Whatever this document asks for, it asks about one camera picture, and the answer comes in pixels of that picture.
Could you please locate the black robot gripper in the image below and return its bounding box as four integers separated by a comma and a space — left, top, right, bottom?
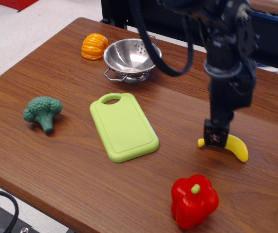
203, 59, 258, 149

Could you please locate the yellow toy banana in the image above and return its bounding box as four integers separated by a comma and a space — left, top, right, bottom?
197, 134, 248, 162

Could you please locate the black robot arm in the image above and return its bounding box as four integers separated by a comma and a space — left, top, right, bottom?
158, 0, 259, 148

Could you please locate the steel colander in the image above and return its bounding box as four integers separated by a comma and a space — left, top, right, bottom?
103, 38, 156, 83

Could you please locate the red toy bell pepper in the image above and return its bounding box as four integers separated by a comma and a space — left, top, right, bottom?
171, 174, 219, 230

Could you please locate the green plastic cutting board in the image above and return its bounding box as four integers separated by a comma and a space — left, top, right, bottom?
90, 93, 160, 163

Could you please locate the orange toy pumpkin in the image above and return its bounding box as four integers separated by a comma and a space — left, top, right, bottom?
81, 33, 109, 60

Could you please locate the green toy broccoli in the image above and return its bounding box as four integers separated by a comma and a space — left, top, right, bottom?
23, 96, 63, 133

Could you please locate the red box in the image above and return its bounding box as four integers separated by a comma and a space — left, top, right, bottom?
0, 0, 38, 11

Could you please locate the black braided cable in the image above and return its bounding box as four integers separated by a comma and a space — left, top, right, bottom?
129, 0, 194, 77

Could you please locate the metal bracket with screw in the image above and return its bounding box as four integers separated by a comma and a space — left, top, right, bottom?
0, 199, 41, 233

